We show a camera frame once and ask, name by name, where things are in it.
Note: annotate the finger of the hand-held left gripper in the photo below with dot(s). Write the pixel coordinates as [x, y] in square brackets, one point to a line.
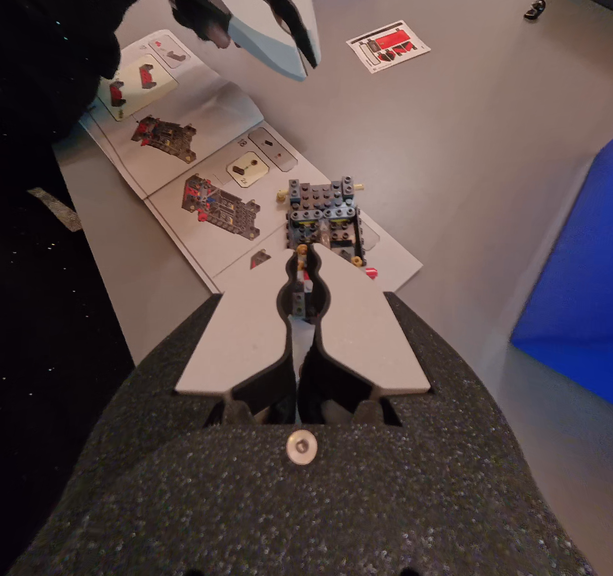
[301, 1]
[249, 35]

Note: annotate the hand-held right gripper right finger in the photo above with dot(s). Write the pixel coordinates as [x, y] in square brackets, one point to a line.
[368, 341]

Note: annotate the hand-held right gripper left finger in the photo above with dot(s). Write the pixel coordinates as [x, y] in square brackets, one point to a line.
[239, 336]

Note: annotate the lego car chassis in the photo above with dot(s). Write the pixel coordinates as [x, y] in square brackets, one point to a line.
[321, 198]

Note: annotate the person's left forearm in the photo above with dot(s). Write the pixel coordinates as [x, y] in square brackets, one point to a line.
[52, 44]

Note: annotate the lego instruction booklet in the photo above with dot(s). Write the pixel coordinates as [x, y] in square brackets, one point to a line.
[215, 107]

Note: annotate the lego sticker sheet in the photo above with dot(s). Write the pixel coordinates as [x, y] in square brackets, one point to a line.
[388, 42]

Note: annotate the small black lego piece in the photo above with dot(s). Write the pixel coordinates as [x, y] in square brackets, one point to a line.
[534, 10]

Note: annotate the person's left hand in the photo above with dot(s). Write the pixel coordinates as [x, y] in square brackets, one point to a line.
[201, 16]

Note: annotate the blue plastic bin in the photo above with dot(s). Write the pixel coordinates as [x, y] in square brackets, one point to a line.
[574, 274]

